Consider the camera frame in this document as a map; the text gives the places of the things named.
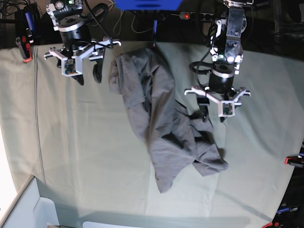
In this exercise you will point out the green table cloth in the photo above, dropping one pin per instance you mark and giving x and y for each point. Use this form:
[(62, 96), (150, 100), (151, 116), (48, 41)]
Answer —
[(77, 140)]

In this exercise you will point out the black power strip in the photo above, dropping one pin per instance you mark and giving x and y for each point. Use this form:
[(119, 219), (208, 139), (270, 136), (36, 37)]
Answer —
[(206, 17)]

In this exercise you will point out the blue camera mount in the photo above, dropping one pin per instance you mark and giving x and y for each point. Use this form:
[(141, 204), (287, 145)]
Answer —
[(148, 4)]

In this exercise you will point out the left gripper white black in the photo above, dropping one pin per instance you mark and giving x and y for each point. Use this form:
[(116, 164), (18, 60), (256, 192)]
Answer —
[(205, 96)]

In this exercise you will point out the white storage bin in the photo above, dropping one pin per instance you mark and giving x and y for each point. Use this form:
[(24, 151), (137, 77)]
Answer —
[(30, 210)]

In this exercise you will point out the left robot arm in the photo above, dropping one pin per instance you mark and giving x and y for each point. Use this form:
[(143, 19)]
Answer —
[(222, 63)]

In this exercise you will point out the red black clamp right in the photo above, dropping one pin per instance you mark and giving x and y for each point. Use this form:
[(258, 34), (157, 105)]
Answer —
[(296, 161)]

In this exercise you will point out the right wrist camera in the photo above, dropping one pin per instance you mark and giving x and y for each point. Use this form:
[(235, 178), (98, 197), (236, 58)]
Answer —
[(71, 67)]

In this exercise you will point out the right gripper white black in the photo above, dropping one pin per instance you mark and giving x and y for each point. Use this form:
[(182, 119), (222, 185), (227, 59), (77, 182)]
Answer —
[(93, 50)]

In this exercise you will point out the red black clamp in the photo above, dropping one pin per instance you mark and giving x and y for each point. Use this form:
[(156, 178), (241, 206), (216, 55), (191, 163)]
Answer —
[(296, 161), (25, 30)]

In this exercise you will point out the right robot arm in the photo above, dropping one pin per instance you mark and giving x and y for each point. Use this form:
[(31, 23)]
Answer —
[(78, 45)]

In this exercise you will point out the red blue clamp centre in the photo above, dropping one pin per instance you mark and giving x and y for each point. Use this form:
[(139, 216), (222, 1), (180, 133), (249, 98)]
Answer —
[(154, 32)]

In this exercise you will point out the red black clamp left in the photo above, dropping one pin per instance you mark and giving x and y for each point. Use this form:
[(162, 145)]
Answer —
[(25, 30)]

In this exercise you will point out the grey t-shirt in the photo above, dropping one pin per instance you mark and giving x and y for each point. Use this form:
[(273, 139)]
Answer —
[(174, 138)]

